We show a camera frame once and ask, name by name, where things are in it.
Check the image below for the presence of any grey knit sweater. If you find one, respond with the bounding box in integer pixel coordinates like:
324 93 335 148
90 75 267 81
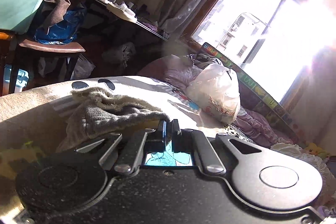
56 87 171 152

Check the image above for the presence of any purple crumpled quilt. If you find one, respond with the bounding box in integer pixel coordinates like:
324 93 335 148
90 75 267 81
137 54 293 148

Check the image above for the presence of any white plastic bag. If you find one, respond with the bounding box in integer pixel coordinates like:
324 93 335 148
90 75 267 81
186 63 240 124

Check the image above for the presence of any colourful alphabet foam mat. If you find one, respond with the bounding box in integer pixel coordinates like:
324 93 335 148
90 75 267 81
200 43 306 147

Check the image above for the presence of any beige cartoon mouse blanket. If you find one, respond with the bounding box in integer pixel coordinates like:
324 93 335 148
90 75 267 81
1 76 249 154

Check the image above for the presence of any yellow plush toy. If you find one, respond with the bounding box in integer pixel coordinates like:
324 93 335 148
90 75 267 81
304 143 330 160

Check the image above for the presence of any cream yellow quilt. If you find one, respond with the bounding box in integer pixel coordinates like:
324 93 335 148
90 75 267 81
270 143 336 210

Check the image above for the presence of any dark cluttered desk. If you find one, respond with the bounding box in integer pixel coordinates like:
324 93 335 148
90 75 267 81
79 0 167 61

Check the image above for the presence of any blue plastic bag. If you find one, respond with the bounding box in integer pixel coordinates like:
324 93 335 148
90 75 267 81
30 5 87 45

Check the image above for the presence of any brown framed window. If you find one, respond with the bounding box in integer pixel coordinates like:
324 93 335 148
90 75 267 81
182 0 335 112

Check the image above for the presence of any brown wooden chair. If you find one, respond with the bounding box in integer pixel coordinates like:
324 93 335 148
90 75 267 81
1 31 85 94

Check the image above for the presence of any brown cloth on chair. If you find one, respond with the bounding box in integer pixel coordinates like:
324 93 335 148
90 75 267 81
43 0 71 35

